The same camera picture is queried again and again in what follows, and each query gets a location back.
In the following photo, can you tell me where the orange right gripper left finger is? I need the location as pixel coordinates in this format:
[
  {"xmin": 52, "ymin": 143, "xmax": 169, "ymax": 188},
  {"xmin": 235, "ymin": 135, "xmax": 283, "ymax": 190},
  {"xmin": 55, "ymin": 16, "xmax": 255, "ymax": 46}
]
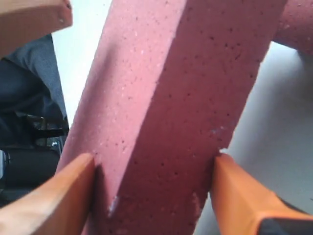
[{"xmin": 0, "ymin": 153, "xmax": 95, "ymax": 235}]

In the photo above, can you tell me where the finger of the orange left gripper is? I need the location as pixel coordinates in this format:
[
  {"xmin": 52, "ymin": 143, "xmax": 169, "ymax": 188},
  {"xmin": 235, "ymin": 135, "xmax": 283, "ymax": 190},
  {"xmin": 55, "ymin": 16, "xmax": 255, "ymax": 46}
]
[{"xmin": 0, "ymin": 0, "xmax": 72, "ymax": 58}]

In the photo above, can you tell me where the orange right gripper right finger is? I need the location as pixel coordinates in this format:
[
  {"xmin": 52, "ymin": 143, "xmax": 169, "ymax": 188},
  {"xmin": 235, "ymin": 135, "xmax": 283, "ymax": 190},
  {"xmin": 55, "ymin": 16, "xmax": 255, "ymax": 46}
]
[{"xmin": 210, "ymin": 154, "xmax": 313, "ymax": 235}]

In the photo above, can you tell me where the red brick moved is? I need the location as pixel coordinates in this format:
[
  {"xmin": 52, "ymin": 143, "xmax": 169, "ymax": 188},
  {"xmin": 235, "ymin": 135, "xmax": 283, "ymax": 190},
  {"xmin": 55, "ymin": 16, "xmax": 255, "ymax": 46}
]
[{"xmin": 58, "ymin": 0, "xmax": 285, "ymax": 235}]

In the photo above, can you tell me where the red brick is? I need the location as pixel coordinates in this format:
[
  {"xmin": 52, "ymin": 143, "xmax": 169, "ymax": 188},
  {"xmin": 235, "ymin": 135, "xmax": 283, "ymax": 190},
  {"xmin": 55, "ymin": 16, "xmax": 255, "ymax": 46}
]
[{"xmin": 273, "ymin": 0, "xmax": 313, "ymax": 61}]

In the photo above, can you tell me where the dark equipment beside table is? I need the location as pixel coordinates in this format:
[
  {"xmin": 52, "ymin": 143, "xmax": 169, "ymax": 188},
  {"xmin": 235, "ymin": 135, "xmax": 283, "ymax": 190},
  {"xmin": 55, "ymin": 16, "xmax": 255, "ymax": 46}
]
[{"xmin": 0, "ymin": 35, "xmax": 68, "ymax": 206}]

